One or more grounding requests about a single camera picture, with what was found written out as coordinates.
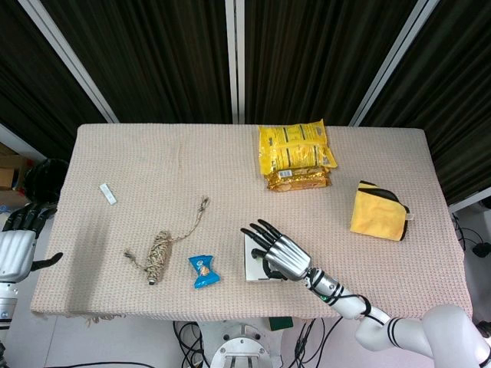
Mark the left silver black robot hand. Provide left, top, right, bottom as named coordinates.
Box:
left=0, top=203, right=64, bottom=283

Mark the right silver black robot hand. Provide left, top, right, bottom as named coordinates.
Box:
left=240, top=218, right=311, bottom=281

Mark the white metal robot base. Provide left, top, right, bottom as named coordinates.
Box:
left=199, top=317, right=285, bottom=368

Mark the flat white box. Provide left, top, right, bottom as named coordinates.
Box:
left=244, top=233, right=287, bottom=284

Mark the brown cardboard box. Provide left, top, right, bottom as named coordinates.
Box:
left=0, top=141, right=30, bottom=189

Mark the green item under table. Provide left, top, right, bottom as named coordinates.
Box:
left=268, top=317, right=295, bottom=333

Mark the black round object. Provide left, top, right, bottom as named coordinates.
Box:
left=23, top=157, right=70, bottom=206

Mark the gold biscuit pack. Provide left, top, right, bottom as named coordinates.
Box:
left=263, top=165, right=331, bottom=192

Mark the blue snack packet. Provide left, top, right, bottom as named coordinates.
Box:
left=187, top=255, right=223, bottom=291

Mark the yellow cloth with black trim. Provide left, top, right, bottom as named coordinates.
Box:
left=349, top=179, right=417, bottom=242

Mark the yellow snack bag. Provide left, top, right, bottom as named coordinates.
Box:
left=259, top=142, right=339, bottom=176
left=257, top=118, right=330, bottom=149

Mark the small white plastic strip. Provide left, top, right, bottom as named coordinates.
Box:
left=99, top=182, right=117, bottom=207

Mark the twine spool with loose end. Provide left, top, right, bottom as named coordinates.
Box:
left=123, top=195, right=211, bottom=287

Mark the beige woven tablecloth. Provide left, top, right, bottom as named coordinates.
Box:
left=28, top=122, right=473, bottom=322

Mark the black floor cable bundle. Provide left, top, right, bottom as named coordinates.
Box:
left=293, top=317, right=327, bottom=368
left=172, top=320, right=210, bottom=368

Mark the white partition post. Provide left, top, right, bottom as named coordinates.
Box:
left=225, top=0, right=246, bottom=124
left=18, top=0, right=120, bottom=124
left=348, top=0, right=440, bottom=127

